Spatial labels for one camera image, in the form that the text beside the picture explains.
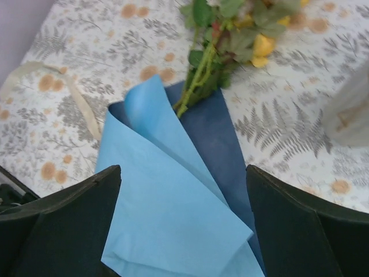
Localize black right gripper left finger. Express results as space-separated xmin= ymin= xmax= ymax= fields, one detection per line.
xmin=1 ymin=166 xmax=121 ymax=276

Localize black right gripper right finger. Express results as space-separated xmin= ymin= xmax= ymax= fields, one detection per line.
xmin=246 ymin=165 xmax=368 ymax=277

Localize blue wrapping paper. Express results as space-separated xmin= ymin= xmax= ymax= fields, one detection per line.
xmin=96 ymin=76 xmax=263 ymax=276

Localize cream ribbon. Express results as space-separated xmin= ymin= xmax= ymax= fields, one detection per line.
xmin=1 ymin=61 xmax=101 ymax=141

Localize artificial flower bouquet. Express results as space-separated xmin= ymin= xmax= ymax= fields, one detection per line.
xmin=173 ymin=0 xmax=308 ymax=117

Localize white ribbed ceramic vase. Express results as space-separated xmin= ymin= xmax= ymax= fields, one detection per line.
xmin=321 ymin=62 xmax=368 ymax=147

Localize floral patterned table mat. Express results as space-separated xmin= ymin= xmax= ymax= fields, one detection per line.
xmin=1 ymin=1 xmax=368 ymax=212

